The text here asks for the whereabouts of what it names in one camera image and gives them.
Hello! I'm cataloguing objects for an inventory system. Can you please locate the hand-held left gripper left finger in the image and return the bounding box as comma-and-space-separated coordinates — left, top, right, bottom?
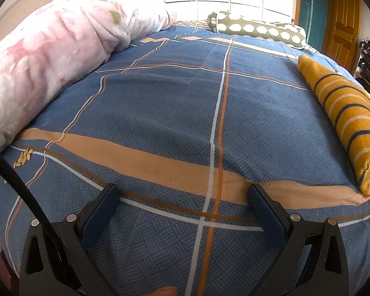
18, 183, 121, 296

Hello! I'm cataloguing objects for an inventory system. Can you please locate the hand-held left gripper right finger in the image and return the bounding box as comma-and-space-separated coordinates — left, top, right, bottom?
246, 183, 350, 296

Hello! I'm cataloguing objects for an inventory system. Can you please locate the yellow striped towel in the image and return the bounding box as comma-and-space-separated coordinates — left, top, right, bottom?
297, 55, 370, 196

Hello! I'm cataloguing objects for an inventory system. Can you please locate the blue plaid bed sheet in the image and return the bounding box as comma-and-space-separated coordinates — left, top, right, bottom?
0, 25, 370, 296

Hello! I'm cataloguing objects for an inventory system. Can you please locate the pink floral blanket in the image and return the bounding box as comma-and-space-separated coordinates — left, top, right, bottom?
0, 0, 178, 154

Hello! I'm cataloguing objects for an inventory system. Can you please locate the green bolster pillow white print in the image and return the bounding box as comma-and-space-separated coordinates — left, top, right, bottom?
207, 11, 308, 50

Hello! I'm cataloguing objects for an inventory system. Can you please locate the wooden door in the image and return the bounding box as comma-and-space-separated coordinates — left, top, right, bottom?
322, 0, 363, 72

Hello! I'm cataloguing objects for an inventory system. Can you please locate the patterned brown bedspread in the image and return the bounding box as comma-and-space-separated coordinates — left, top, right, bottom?
169, 19, 214, 29

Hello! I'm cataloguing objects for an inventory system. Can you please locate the teal door panel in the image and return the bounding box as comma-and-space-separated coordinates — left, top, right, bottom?
299, 0, 329, 52

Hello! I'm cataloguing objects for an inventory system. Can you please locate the beige headboard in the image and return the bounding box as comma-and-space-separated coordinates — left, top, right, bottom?
0, 0, 84, 50

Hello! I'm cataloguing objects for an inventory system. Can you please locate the black cable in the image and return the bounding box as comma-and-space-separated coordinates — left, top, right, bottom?
0, 142, 72, 288

